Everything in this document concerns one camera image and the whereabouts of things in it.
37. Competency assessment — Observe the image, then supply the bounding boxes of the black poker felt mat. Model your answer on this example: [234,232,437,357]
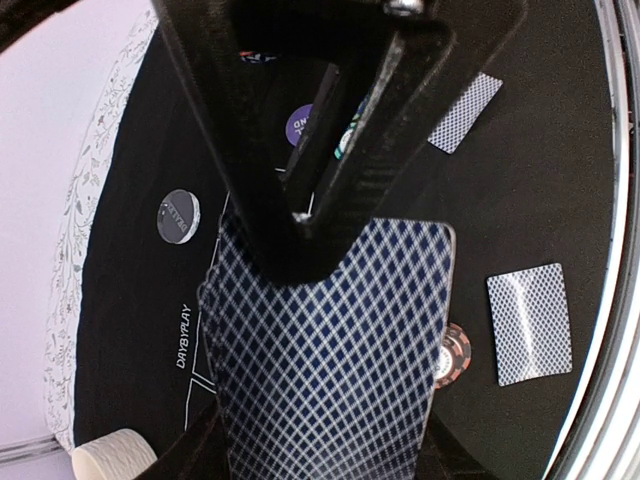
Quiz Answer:
[74,1,614,479]

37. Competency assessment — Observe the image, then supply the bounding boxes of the purple small blind button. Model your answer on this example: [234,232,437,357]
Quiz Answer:
[285,104,313,147]

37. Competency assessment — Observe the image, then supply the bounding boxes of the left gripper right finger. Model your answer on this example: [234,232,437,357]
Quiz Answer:
[424,414,498,480]

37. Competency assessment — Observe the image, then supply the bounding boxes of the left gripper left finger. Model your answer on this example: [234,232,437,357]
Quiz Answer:
[144,399,230,480]

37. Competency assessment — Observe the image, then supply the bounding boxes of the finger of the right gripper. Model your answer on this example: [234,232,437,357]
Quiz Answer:
[294,1,527,225]
[149,0,361,286]

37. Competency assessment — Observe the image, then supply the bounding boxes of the black round dealer button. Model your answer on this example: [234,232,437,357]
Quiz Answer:
[156,189,201,245]

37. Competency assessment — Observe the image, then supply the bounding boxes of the red black chip stack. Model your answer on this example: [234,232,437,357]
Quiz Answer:
[435,323,472,389]

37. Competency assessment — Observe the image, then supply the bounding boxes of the dealt cards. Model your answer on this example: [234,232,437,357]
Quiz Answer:
[428,73,503,154]
[486,263,573,387]

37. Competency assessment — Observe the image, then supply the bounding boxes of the blue playing card deck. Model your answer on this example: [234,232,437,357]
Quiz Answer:
[200,214,455,479]

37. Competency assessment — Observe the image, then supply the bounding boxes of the cream ceramic mug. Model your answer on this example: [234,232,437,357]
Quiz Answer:
[71,428,158,480]

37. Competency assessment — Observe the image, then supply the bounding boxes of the blue green poker chip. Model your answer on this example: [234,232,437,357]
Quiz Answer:
[239,51,278,65]

